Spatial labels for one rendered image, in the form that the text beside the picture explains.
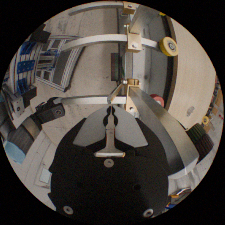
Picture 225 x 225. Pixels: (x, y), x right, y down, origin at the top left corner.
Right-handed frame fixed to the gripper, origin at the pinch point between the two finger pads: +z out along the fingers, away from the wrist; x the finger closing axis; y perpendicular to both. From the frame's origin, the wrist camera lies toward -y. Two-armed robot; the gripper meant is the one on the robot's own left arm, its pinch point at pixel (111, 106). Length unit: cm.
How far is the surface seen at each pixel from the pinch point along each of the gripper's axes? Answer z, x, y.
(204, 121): 9, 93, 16
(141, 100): 3.1, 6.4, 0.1
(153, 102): 1.9, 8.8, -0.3
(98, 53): 102, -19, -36
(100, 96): 16.5, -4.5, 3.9
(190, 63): 11.9, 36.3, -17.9
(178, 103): 12.1, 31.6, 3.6
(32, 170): -51, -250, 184
